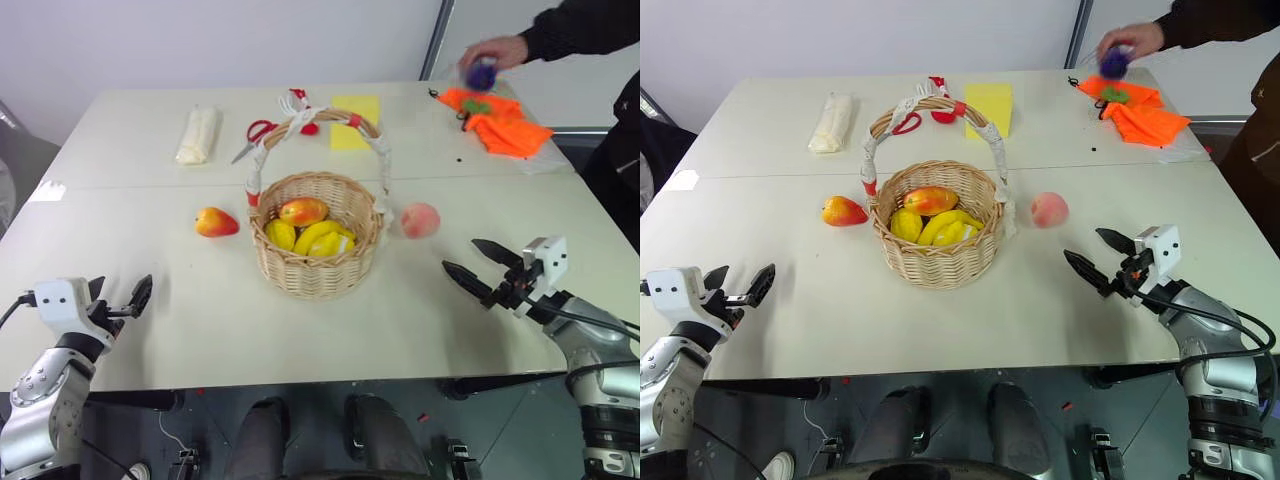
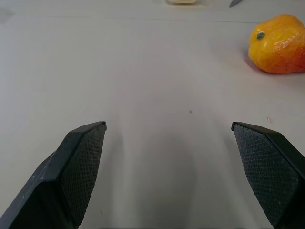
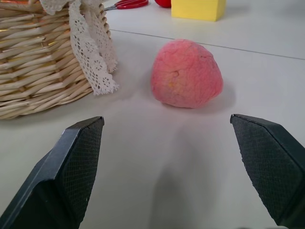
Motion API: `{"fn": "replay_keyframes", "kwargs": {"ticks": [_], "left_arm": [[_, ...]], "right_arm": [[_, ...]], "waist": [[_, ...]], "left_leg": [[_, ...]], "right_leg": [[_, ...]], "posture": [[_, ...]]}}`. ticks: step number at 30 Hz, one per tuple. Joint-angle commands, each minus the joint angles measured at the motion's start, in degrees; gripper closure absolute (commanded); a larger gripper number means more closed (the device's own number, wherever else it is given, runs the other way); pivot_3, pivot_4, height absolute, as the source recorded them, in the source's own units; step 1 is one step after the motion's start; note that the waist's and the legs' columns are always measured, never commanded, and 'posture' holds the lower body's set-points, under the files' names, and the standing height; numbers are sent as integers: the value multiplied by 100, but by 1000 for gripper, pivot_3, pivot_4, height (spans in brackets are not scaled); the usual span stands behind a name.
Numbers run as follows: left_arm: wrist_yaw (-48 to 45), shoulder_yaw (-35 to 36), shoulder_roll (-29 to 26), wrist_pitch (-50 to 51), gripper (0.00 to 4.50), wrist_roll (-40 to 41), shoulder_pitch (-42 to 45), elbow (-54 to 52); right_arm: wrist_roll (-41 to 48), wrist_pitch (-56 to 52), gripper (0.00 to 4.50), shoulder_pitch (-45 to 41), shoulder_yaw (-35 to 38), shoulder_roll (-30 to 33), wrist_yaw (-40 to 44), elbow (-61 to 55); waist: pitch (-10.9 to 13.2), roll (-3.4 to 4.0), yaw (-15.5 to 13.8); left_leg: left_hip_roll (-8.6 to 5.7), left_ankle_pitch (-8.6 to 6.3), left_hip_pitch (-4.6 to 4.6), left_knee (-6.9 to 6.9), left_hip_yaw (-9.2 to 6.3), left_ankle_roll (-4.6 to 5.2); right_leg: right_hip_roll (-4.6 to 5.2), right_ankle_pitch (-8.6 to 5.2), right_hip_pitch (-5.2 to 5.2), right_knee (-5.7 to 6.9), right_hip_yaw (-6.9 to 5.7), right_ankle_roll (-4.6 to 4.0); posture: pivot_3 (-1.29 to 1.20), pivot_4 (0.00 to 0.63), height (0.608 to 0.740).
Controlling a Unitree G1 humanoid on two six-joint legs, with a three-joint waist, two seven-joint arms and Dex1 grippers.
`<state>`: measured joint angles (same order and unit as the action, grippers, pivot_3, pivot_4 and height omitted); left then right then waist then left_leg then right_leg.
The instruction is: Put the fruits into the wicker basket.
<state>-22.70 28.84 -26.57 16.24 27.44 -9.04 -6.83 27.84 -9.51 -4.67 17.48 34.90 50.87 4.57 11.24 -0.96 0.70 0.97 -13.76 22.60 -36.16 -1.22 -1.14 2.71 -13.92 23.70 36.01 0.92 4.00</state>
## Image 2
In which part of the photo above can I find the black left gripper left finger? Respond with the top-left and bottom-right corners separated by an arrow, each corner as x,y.
0,121 -> 107,229

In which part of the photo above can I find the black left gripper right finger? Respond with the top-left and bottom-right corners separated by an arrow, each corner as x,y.
231,121 -> 305,229

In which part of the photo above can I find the yellow orange bell pepper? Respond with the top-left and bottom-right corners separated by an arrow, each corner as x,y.
247,14 -> 305,74

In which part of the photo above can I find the cream white flat object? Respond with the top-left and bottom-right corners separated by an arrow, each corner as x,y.
166,0 -> 200,5

